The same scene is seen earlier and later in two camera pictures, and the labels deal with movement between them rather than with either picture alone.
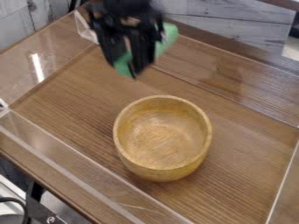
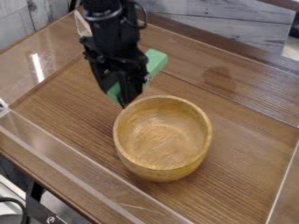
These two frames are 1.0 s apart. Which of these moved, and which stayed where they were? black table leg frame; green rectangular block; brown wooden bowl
Moved: green rectangular block
Stayed: brown wooden bowl; black table leg frame
